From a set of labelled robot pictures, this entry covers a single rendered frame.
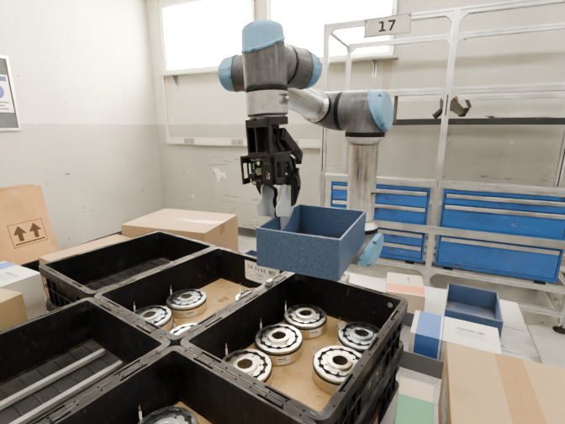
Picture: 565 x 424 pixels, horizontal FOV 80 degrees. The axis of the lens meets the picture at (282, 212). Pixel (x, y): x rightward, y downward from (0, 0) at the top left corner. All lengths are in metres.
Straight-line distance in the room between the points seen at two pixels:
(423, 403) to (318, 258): 0.34
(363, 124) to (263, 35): 0.48
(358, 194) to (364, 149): 0.14
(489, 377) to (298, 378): 0.35
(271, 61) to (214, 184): 3.72
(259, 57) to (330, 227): 0.37
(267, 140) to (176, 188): 4.11
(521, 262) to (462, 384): 2.06
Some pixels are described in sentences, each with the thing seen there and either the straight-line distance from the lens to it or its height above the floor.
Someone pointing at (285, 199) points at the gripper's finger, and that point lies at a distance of 0.64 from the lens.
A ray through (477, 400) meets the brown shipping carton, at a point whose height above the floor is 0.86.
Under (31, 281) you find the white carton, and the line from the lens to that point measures 1.25.
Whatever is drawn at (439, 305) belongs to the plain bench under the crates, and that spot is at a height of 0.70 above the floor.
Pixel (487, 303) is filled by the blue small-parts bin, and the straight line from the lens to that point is 1.37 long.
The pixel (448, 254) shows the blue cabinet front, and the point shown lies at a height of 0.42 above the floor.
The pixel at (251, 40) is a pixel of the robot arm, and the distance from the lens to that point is 0.62.
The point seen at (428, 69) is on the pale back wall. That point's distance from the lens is 3.44.
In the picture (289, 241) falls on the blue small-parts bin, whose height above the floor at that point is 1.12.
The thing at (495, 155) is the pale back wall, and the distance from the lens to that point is 3.44.
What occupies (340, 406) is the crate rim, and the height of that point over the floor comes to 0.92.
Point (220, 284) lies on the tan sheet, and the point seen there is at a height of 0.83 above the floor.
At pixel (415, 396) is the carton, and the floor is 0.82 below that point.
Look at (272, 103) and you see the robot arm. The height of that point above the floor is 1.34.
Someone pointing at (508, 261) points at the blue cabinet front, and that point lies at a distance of 2.74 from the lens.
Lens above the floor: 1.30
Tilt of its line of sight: 14 degrees down
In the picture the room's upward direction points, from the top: straight up
